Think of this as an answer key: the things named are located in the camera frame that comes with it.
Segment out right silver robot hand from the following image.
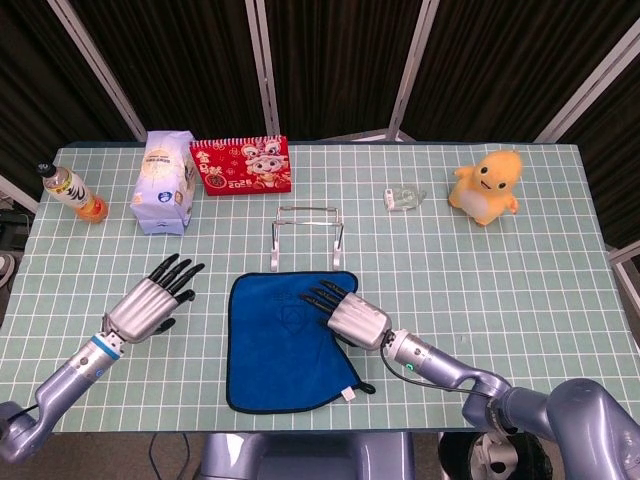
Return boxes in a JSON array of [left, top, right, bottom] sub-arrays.
[[298, 279, 393, 352]]

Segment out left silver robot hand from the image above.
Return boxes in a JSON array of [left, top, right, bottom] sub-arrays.
[[102, 253, 206, 346]]

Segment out blue cloth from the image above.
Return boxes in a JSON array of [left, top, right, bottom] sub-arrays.
[[225, 270, 377, 414]]

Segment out green checked tablecloth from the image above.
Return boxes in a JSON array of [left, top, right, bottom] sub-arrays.
[[0, 140, 640, 434]]

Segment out white blue snack bag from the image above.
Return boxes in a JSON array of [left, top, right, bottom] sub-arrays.
[[129, 129, 198, 237]]

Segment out small clear plastic packet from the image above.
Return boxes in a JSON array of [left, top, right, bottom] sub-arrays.
[[382, 184, 428, 214]]

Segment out orange drink bottle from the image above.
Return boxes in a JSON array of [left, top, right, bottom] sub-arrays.
[[34, 161, 110, 225]]

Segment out grey shoe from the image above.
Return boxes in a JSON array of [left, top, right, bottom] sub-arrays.
[[0, 251, 19, 289]]

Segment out purple robot torso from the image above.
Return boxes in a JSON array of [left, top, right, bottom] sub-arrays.
[[199, 431, 417, 480]]

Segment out red 2026 desk calendar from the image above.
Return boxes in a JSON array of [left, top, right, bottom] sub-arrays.
[[188, 135, 294, 198]]

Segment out yellow plush toy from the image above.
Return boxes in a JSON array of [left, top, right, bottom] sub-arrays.
[[446, 149, 525, 229]]

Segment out black round bin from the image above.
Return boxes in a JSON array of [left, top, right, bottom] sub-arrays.
[[436, 428, 557, 480]]

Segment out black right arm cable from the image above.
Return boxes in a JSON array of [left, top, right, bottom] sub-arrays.
[[380, 343, 497, 402]]

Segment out small metal rack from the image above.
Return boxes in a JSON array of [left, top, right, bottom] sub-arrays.
[[269, 204, 347, 274]]

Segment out black floor cable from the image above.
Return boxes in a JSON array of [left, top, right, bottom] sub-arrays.
[[148, 431, 192, 480]]

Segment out white divider frame post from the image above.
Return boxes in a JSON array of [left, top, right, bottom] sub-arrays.
[[533, 18, 640, 143], [0, 173, 41, 214], [606, 243, 640, 302], [46, 0, 148, 143], [386, 0, 442, 142], [243, 0, 282, 140]]

